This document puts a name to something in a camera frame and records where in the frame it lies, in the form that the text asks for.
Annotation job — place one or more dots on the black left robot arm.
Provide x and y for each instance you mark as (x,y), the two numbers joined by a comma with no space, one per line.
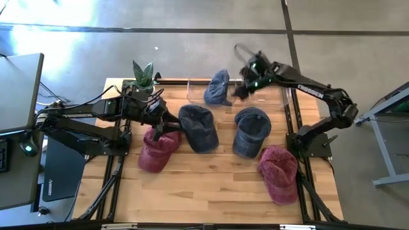
(96,111)

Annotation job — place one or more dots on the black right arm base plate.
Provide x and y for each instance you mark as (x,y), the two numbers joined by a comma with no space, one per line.
(321,150)

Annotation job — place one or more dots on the silver bracket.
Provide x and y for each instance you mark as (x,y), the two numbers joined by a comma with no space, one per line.
(118,226)
(297,227)

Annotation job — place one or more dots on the grey desk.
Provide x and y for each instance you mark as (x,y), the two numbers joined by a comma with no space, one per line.
(19,185)

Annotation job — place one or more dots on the clear plastic bin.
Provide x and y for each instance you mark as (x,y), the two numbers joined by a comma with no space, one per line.
(195,92)
(286,97)

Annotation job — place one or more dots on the black caster wheel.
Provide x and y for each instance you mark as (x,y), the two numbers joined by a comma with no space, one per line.
(43,211)

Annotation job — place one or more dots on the dark navy denim cap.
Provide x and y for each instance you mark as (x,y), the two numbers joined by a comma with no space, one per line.
(199,131)

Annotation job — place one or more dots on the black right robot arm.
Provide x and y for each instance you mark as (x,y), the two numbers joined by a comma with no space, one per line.
(313,91)

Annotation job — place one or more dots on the black aluminium extrusion frame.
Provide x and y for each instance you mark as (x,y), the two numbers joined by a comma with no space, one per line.
(304,198)

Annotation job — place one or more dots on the black laptop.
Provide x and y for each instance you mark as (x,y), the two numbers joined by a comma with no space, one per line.
(64,172)

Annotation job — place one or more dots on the black clamp knob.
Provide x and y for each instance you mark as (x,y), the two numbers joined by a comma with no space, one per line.
(157,76)

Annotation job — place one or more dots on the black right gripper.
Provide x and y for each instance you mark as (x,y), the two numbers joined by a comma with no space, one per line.
(259,75)

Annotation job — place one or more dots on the black keyboard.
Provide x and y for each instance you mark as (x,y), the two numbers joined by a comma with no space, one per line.
(3,156)

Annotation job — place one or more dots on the snake plant in white pot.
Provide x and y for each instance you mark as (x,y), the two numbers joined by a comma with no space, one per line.
(143,76)

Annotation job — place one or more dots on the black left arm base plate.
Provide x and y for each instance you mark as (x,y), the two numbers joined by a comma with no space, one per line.
(105,152)

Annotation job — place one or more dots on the grey metal table frame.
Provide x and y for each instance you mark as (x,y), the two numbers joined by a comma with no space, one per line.
(388,164)

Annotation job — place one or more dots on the blue denim cap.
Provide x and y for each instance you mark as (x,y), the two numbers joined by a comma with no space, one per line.
(252,134)
(217,89)

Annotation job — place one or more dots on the black computer mouse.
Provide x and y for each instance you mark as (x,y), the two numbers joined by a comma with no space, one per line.
(28,143)

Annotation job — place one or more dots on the maroon cap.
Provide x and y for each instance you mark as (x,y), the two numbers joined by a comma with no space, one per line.
(156,156)
(279,175)

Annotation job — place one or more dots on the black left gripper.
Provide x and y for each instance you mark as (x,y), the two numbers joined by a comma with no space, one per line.
(158,113)

